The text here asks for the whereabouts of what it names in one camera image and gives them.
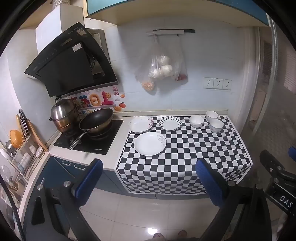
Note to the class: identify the wall hook rail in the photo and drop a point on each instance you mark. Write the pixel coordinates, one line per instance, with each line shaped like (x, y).
(170, 32)

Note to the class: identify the white bowl dark rim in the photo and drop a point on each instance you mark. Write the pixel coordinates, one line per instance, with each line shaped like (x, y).
(212, 115)
(196, 121)

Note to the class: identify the large floral white plate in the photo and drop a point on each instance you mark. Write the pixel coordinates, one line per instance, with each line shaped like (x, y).
(149, 143)

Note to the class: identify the steel pot with lid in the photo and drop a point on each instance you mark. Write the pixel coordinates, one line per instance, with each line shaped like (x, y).
(62, 112)

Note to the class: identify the white bowl heart print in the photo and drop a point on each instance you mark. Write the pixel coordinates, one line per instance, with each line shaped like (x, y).
(216, 126)

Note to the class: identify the orange plastic bowl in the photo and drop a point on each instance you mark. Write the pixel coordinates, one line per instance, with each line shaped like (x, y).
(16, 138)

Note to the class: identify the stack of white rack bowls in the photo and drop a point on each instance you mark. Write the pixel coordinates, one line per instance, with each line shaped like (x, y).
(25, 158)

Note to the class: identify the white hood chimney cover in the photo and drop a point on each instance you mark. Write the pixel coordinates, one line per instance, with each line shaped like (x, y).
(49, 25)

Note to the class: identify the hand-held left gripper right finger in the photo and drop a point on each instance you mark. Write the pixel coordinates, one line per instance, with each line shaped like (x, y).
(208, 183)

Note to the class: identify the person's right foot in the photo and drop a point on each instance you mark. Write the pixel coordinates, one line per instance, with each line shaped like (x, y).
(182, 233)

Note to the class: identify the striped rim plate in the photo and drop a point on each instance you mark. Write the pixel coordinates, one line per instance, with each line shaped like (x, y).
(170, 123)

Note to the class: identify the white wall socket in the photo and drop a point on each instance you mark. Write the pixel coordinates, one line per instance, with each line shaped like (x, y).
(226, 84)
(218, 83)
(208, 83)

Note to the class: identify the blue base cabinet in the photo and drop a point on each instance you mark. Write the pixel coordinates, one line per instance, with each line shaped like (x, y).
(57, 171)

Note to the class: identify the black white checkered mat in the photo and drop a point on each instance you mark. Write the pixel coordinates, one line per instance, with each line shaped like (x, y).
(192, 157)

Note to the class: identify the clear bag of red food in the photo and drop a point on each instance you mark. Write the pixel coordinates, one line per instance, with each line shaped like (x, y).
(182, 76)

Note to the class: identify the small floral white plate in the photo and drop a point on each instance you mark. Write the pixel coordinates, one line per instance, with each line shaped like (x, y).
(140, 124)

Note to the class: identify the colourful wall sticker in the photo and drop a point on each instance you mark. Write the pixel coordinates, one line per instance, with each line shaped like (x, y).
(104, 97)

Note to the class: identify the metal dish rack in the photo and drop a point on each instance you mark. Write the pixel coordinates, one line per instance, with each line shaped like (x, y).
(25, 162)

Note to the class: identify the person's foot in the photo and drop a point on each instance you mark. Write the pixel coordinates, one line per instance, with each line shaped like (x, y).
(182, 233)
(158, 236)

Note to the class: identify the black glass gas stove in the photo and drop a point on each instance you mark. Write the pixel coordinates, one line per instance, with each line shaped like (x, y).
(108, 143)

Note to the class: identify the black range hood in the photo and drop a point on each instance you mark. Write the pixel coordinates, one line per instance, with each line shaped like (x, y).
(66, 62)

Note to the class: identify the clear bag of orange food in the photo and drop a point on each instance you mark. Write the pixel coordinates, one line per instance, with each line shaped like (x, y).
(148, 84)

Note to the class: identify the person's left foot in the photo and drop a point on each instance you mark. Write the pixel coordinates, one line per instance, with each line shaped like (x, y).
(158, 236)

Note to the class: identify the blue wall cabinet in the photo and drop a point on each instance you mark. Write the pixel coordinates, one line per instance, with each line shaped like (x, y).
(175, 9)

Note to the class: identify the clear bag of white garlic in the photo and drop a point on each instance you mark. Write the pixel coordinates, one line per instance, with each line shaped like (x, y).
(163, 67)

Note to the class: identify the wooden cutting board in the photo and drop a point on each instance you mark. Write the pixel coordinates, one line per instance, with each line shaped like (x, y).
(38, 136)

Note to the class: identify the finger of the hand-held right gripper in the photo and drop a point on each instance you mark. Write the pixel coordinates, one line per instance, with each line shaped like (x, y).
(292, 154)
(270, 160)

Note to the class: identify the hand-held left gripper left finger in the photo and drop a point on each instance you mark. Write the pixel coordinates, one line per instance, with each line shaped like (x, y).
(89, 182)

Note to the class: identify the glass sliding door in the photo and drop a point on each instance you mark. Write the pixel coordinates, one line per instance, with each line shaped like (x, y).
(274, 104)

